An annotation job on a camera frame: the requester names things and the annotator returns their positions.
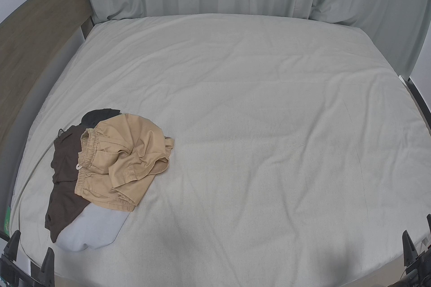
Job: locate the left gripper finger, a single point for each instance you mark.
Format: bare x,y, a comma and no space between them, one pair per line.
13,245
47,265

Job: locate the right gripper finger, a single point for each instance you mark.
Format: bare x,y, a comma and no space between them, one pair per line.
429,228
409,250

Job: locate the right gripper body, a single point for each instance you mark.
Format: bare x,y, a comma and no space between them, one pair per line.
421,268

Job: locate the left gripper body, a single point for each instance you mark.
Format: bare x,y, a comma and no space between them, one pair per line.
13,275

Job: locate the beige shorts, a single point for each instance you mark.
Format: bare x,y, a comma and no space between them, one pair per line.
128,151

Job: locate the bed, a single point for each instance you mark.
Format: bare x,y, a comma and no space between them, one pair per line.
252,110

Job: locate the white garment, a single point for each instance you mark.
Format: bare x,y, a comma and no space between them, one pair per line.
87,228

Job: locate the dark brown garment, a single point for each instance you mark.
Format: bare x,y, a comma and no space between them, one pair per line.
64,184

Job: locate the black garment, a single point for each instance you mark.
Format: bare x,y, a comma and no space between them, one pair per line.
97,117

